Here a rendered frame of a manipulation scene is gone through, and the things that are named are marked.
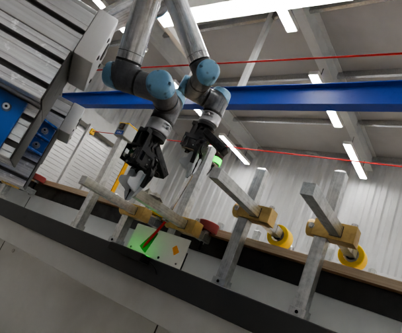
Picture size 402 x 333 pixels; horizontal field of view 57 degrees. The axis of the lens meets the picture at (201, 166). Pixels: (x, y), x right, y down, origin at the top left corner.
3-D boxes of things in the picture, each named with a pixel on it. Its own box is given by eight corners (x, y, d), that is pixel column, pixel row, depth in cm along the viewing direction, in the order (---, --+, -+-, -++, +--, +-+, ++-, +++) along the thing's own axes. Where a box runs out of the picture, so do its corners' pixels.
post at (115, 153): (75, 227, 155) (122, 137, 169) (69, 224, 158) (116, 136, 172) (82, 231, 159) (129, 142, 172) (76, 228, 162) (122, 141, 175)
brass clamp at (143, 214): (138, 219, 138) (144, 206, 140) (115, 211, 146) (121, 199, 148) (148, 224, 143) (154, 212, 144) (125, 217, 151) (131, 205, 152)
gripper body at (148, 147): (117, 160, 106) (135, 125, 110) (135, 174, 113) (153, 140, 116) (135, 162, 102) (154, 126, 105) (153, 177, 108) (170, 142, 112)
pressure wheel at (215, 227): (201, 249, 131) (213, 219, 135) (184, 244, 136) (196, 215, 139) (212, 256, 137) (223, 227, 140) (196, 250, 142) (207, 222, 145)
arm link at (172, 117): (161, 82, 113) (166, 97, 121) (146, 111, 109) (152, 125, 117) (185, 89, 111) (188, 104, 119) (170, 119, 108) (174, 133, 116)
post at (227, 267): (212, 312, 107) (266, 167, 122) (203, 307, 109) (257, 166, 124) (218, 314, 110) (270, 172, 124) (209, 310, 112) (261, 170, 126)
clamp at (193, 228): (190, 234, 123) (196, 220, 125) (162, 224, 132) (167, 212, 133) (199, 239, 127) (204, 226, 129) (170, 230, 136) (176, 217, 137)
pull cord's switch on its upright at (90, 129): (40, 219, 359) (92, 123, 393) (35, 217, 365) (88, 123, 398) (46, 222, 365) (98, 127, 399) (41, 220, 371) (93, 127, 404)
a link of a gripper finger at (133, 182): (115, 193, 102) (130, 164, 105) (128, 201, 107) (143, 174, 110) (122, 195, 101) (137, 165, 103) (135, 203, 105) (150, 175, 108)
